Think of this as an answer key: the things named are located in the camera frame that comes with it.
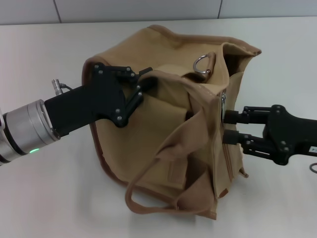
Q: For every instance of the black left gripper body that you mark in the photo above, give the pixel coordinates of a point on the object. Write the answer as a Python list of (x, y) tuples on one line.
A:
[(86, 104)]

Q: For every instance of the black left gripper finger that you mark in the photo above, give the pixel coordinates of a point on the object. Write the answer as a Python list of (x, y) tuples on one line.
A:
[(130, 74), (148, 84)]

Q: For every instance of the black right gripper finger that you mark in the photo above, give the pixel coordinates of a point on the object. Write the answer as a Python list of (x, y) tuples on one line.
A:
[(231, 116), (230, 137)]

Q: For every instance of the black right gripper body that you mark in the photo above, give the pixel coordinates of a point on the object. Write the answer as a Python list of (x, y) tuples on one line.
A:
[(297, 134)]

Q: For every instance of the silver zipper pull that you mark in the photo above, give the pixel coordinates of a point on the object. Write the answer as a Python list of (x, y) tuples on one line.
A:
[(223, 99)]

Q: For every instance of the khaki canvas food bag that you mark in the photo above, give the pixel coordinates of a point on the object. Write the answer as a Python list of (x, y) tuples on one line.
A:
[(163, 134)]

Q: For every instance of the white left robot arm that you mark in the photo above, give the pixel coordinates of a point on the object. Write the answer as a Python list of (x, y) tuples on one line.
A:
[(24, 134)]

